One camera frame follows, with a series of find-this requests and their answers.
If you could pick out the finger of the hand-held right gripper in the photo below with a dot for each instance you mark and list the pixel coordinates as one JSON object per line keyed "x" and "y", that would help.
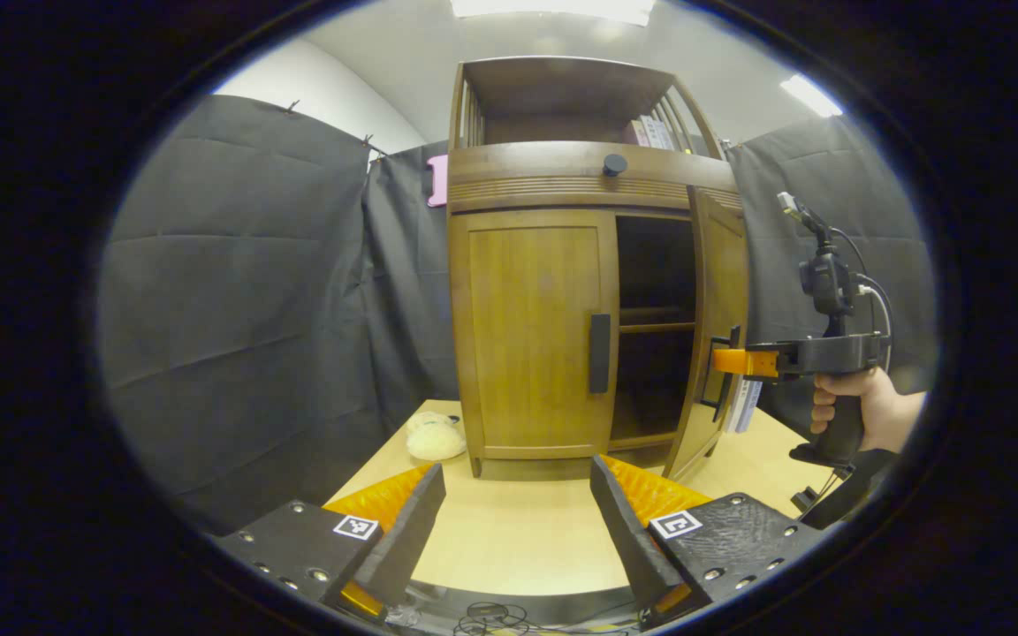
{"x": 743, "y": 362}

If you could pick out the black backdrop cloth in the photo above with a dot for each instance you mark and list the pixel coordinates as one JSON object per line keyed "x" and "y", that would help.
{"x": 235, "y": 309}

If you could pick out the small black block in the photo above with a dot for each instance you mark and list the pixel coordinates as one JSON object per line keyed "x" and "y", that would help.
{"x": 805, "y": 500}

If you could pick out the wooden double-door shoe cabinet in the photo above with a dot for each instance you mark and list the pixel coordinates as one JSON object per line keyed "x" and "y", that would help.
{"x": 562, "y": 88}

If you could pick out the wooden cabinet drawer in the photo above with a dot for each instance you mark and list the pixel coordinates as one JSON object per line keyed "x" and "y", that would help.
{"x": 527, "y": 172}

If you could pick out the wooden inner cabinet shelf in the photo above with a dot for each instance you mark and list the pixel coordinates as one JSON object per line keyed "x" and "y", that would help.
{"x": 655, "y": 325}

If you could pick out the black round drawer knob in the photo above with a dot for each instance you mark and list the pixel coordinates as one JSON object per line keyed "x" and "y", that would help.
{"x": 615, "y": 165}

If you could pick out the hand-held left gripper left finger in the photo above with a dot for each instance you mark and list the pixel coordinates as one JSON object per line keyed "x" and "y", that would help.
{"x": 405, "y": 546}

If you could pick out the wooden cabinet door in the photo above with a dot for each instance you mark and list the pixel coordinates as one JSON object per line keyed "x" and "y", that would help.
{"x": 725, "y": 283}
{"x": 527, "y": 336}

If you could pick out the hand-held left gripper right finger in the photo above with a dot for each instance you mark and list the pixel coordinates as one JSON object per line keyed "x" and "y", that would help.
{"x": 624, "y": 539}

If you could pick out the white blue cover book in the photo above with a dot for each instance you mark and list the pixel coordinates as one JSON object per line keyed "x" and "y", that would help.
{"x": 745, "y": 405}

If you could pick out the small ceiling light panel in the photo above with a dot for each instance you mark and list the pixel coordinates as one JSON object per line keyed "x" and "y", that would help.
{"x": 811, "y": 95}

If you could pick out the large ceiling light panel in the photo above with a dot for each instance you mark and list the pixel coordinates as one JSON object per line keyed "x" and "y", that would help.
{"x": 553, "y": 9}

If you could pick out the cream plush toy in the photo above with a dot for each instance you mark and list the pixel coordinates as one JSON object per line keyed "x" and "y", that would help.
{"x": 436, "y": 437}

